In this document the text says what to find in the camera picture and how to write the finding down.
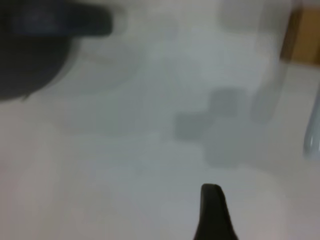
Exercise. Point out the dark grey ceramic mug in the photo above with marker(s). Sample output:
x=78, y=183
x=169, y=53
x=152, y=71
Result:
x=32, y=55

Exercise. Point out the arched wooden block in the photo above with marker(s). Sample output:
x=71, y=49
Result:
x=305, y=35

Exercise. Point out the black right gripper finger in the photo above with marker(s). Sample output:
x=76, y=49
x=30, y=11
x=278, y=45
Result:
x=213, y=215

